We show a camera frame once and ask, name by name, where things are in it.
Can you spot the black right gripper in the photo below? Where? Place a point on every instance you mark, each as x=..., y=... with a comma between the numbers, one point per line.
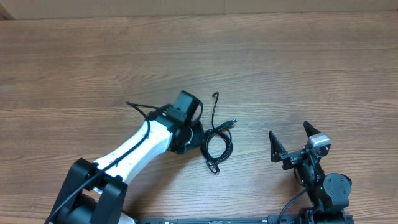
x=277, y=153

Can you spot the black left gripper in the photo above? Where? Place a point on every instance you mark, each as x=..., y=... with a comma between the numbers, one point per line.
x=198, y=129

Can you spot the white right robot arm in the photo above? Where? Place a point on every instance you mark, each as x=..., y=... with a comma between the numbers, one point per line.
x=328, y=193

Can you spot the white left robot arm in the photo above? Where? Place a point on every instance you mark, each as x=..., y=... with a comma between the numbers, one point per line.
x=94, y=192

